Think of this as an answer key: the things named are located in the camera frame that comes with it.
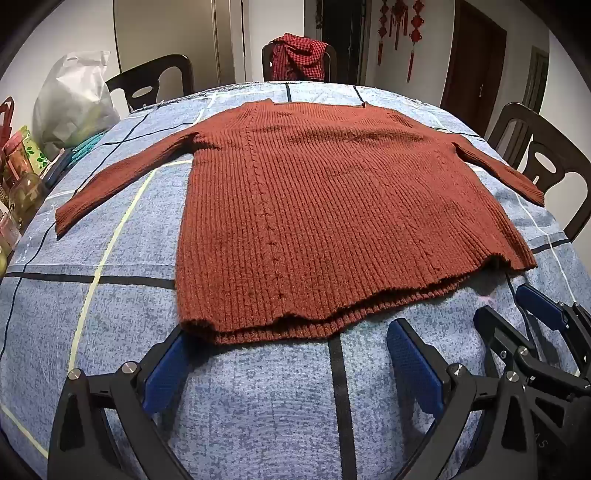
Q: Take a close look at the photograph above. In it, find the dark wooden chair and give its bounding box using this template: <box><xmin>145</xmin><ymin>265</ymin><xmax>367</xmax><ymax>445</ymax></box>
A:
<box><xmin>261</xmin><ymin>41</ymin><xmax>338</xmax><ymax>84</ymax></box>
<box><xmin>105</xmin><ymin>54</ymin><xmax>195</xmax><ymax>114</ymax></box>
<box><xmin>486</xmin><ymin>102</ymin><xmax>591</xmax><ymax>243</ymax></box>

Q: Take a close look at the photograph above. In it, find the teal mesh mat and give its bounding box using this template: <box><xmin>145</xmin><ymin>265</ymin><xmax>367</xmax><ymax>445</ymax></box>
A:
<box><xmin>68</xmin><ymin>131</ymin><xmax>106</xmax><ymax>163</ymax></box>

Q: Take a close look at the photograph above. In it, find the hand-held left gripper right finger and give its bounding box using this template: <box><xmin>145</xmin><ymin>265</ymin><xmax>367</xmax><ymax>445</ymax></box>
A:
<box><xmin>385</xmin><ymin>318</ymin><xmax>555</xmax><ymax>480</ymax></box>

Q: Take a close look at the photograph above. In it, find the pink box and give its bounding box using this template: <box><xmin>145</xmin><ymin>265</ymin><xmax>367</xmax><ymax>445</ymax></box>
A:
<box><xmin>0</xmin><ymin>211</ymin><xmax>22</xmax><ymax>260</ymax></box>

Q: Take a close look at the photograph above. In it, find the glass jar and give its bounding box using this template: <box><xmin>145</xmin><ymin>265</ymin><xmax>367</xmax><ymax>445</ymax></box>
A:
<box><xmin>8</xmin><ymin>172</ymin><xmax>48</xmax><ymax>223</ymax></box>

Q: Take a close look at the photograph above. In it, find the rust brown knit sweater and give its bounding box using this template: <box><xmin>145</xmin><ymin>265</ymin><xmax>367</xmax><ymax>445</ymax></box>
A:
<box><xmin>55</xmin><ymin>99</ymin><xmax>546</xmax><ymax>346</ymax></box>

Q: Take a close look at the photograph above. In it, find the blue plaid tablecloth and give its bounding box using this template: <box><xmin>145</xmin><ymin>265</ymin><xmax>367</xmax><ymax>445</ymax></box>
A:
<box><xmin>0</xmin><ymin>80</ymin><xmax>591</xmax><ymax>480</ymax></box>

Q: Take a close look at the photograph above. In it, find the brown wooden door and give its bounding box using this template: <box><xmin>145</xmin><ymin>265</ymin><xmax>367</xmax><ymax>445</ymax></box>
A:
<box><xmin>440</xmin><ymin>0</ymin><xmax>507</xmax><ymax>136</ymax></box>

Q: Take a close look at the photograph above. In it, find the white plastic bag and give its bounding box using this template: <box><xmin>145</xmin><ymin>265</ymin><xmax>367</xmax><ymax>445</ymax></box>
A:
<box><xmin>32</xmin><ymin>50</ymin><xmax>122</xmax><ymax>149</ymax></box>

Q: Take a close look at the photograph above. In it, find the red knot wall ornament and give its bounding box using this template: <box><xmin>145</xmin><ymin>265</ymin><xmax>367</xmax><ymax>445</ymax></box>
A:
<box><xmin>377</xmin><ymin>0</ymin><xmax>390</xmax><ymax>66</ymax></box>
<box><xmin>391</xmin><ymin>0</ymin><xmax>408</xmax><ymax>51</ymax></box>

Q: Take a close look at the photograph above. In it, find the grey grille door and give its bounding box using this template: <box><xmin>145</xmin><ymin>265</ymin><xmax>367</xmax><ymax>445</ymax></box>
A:
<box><xmin>521</xmin><ymin>45</ymin><xmax>550</xmax><ymax>123</ymax></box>

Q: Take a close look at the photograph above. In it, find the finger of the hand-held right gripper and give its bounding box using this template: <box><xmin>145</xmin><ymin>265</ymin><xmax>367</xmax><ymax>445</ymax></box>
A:
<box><xmin>516</xmin><ymin>282</ymin><xmax>591</xmax><ymax>370</ymax></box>
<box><xmin>474</xmin><ymin>305</ymin><xmax>583</xmax><ymax>385</ymax></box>

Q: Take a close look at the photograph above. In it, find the red paper bag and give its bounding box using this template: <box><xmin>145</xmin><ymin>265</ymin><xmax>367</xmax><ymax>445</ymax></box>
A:
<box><xmin>0</xmin><ymin>96</ymin><xmax>16</xmax><ymax>154</ymax></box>

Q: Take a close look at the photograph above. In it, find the long-tasselled red knot ornament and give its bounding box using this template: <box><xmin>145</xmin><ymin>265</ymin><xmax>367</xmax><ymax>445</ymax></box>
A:
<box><xmin>406</xmin><ymin>0</ymin><xmax>426</xmax><ymax>84</ymax></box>

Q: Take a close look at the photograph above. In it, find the red checked cloth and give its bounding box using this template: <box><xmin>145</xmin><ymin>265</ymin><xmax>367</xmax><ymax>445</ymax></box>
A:
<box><xmin>270</xmin><ymin>32</ymin><xmax>329</xmax><ymax>83</ymax></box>

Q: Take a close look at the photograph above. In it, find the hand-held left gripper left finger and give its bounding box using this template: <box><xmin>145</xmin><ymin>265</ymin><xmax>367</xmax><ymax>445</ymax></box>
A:
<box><xmin>47</xmin><ymin>329</ymin><xmax>195</xmax><ymax>480</ymax></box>

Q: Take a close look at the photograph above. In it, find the floral printed box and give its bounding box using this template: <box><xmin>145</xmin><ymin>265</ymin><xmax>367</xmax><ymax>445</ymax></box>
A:
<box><xmin>2</xmin><ymin>128</ymin><xmax>51</xmax><ymax>186</ymax></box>

